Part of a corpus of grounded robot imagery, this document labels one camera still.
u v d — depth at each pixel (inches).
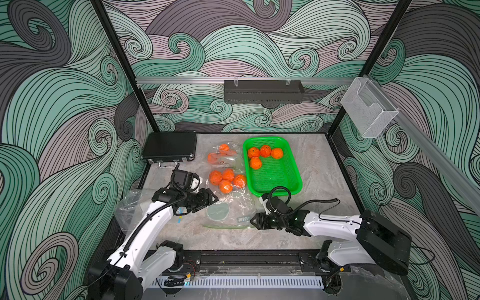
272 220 28.1
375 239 16.5
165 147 44.3
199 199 26.7
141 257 17.0
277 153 40.8
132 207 32.7
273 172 39.8
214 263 29.3
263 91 38.1
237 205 35.0
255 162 38.6
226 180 36.4
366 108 31.3
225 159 35.0
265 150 40.8
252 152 40.8
